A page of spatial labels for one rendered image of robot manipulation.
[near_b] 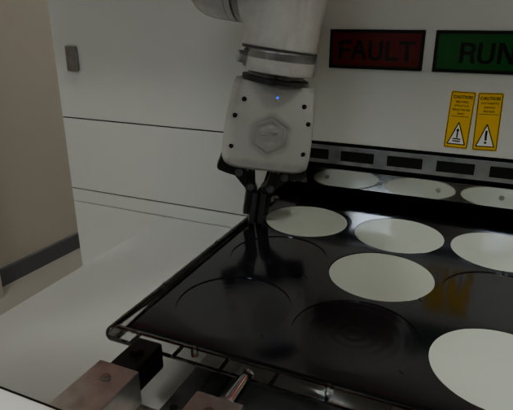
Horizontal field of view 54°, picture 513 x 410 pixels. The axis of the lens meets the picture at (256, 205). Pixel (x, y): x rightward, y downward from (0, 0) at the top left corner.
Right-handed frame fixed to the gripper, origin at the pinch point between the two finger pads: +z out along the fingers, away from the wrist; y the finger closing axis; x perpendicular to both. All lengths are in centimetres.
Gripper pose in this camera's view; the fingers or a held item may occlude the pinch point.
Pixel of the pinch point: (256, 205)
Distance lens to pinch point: 62.4
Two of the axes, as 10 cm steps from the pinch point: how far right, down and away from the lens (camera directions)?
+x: -0.7, -3.5, 9.4
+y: 9.9, 1.1, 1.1
